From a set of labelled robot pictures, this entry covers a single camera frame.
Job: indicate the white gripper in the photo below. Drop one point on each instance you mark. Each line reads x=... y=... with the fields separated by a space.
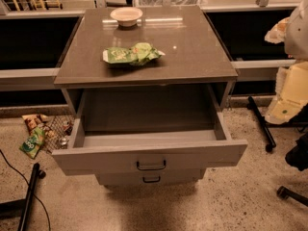
x=297 y=36

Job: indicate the green jalapeno chip bag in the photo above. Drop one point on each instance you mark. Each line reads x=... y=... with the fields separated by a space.
x=139 y=54

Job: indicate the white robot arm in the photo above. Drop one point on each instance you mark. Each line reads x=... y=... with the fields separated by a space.
x=296 y=36

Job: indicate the open grey top drawer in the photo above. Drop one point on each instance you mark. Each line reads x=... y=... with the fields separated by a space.
x=115 y=128

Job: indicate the grey drawer cabinet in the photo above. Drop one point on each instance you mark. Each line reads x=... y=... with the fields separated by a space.
x=174 y=45

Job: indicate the grey lower drawer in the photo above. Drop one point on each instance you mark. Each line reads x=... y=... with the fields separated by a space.
x=174 y=176

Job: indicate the brown snack bag on floor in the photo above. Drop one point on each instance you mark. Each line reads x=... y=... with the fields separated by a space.
x=35 y=121

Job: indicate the green snack bag on floor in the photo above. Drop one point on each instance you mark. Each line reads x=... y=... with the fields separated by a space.
x=33 y=143

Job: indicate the black chair base leg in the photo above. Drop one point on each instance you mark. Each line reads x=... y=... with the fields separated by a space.
x=284 y=193

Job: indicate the white bowl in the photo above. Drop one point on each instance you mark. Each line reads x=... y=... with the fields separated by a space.
x=126 y=16

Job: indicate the soda can in basket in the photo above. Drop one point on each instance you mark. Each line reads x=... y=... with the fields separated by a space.
x=63 y=142

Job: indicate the black top drawer handle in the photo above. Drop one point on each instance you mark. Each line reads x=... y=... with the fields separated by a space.
x=160 y=166

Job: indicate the black drawer handle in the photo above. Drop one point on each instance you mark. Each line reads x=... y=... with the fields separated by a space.
x=160 y=166
x=150 y=180

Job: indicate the black lower drawer handle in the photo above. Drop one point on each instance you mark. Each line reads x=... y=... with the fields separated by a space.
x=150 y=180

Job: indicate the wire mesh basket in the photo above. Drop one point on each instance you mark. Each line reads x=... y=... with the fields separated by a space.
x=57 y=127

